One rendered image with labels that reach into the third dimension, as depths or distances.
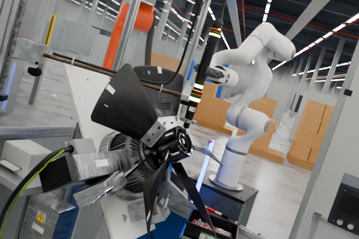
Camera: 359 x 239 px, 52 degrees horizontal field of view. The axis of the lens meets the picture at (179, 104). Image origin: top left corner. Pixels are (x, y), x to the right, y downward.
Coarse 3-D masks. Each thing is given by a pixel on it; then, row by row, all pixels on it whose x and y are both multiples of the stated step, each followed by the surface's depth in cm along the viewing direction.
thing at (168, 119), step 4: (164, 116) 141; (168, 116) 141; (172, 116) 141; (160, 120) 140; (164, 120) 140; (168, 120) 140; (172, 120) 140; (168, 124) 139; (172, 124) 140; (176, 124) 140; (168, 128) 139
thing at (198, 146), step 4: (192, 136) 168; (192, 140) 161; (192, 144) 151; (196, 144) 156; (200, 144) 163; (196, 148) 146; (200, 148) 152; (204, 148) 158; (204, 152) 150; (208, 152) 157; (212, 156) 155; (216, 160) 156; (220, 164) 157
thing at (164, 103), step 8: (136, 72) 146; (144, 72) 147; (152, 72) 148; (168, 72) 152; (152, 80) 147; (160, 80) 148; (168, 80) 150; (176, 80) 152; (144, 88) 144; (168, 88) 147; (176, 88) 149; (152, 96) 143; (160, 96) 144; (168, 96) 145; (176, 96) 147; (152, 104) 142; (160, 104) 142; (168, 104) 143; (176, 104) 144; (160, 112) 141; (168, 112) 141; (176, 112) 142
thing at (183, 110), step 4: (184, 96) 139; (188, 96) 140; (180, 100) 142; (184, 100) 140; (184, 104) 139; (188, 104) 140; (184, 108) 140; (180, 112) 142; (184, 112) 140; (180, 116) 140; (184, 116) 145; (184, 120) 139; (188, 120) 139; (192, 120) 142
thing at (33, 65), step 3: (30, 63) 132; (33, 63) 132; (30, 66) 132; (33, 66) 132; (36, 66) 132; (30, 69) 131; (33, 69) 131; (36, 69) 132; (39, 69) 133; (30, 72) 132; (33, 72) 131; (36, 72) 132; (39, 72) 132; (33, 75) 132; (36, 75) 133; (39, 75) 133
